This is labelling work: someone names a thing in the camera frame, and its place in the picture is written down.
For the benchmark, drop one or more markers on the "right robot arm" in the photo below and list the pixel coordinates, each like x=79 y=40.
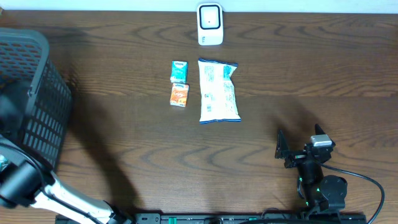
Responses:
x=323 y=193

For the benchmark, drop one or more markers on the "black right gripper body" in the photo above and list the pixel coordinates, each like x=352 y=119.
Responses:
x=296 y=157

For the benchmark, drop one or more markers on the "white barcode scanner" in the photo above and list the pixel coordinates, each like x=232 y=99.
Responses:
x=210 y=24

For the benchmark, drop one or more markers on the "teal tissue pack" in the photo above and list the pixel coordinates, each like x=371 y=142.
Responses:
x=179 y=72

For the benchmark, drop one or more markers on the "cream snack bag blue trim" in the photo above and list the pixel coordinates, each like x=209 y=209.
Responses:
x=218 y=100

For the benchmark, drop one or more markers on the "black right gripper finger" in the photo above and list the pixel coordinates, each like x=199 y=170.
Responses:
x=282 y=148
x=318 y=130

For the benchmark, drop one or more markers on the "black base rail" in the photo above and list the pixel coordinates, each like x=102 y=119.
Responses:
x=270 y=217

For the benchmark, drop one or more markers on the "orange white tissue pack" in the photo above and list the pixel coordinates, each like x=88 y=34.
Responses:
x=179 y=94

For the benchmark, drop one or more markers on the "grey plastic mesh basket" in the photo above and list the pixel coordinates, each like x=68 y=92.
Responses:
x=35 y=100

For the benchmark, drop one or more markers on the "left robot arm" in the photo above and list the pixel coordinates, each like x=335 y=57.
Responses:
x=29 y=181

